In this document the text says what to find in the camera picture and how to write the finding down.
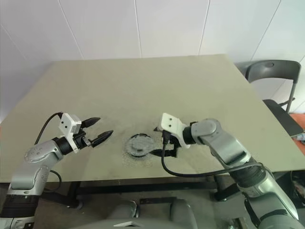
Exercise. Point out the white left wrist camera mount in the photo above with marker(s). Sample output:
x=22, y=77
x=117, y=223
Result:
x=69, y=127

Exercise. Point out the grey round motor lid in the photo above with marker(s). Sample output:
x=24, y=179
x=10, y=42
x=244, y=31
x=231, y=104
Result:
x=139, y=146

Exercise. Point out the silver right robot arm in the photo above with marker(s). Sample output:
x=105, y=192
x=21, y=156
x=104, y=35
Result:
x=228, y=152

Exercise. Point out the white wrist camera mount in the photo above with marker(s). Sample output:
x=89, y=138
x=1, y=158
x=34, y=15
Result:
x=171, y=124
x=69, y=127

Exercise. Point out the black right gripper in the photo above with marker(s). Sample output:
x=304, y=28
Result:
x=172, y=144

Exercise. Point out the round motor housing copper windings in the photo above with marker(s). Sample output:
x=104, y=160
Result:
x=137, y=156

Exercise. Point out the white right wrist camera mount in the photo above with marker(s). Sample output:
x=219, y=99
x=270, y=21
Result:
x=171, y=124

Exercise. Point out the black metal table frame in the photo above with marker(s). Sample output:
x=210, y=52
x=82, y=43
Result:
x=143, y=187

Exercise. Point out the orange object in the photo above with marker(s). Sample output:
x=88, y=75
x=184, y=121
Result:
x=297, y=122

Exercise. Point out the grey folding chair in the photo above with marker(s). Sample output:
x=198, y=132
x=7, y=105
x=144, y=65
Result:
x=271, y=70

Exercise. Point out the dark grey rounded shape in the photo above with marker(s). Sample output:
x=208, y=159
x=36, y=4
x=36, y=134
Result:
x=183, y=213
x=124, y=214

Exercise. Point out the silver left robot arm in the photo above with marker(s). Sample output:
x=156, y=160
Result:
x=31, y=164

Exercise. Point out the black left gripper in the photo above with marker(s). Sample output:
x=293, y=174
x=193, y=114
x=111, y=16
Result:
x=82, y=141

